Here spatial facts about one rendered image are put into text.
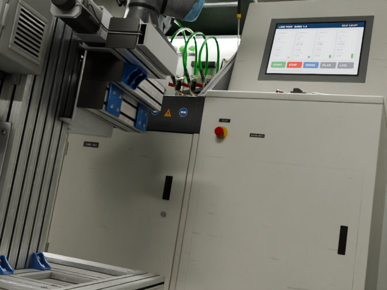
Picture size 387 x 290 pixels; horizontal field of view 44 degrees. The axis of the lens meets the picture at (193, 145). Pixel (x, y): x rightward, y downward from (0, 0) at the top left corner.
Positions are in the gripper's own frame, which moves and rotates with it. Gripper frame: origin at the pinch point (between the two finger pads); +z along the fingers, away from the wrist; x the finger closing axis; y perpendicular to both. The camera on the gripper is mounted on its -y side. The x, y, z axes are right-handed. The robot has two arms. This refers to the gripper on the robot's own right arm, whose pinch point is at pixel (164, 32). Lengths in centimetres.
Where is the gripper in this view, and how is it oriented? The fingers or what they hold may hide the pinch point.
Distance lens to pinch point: 217.5
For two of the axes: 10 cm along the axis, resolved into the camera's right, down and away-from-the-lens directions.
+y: -4.0, -1.9, -9.0
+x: 9.0, 0.8, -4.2
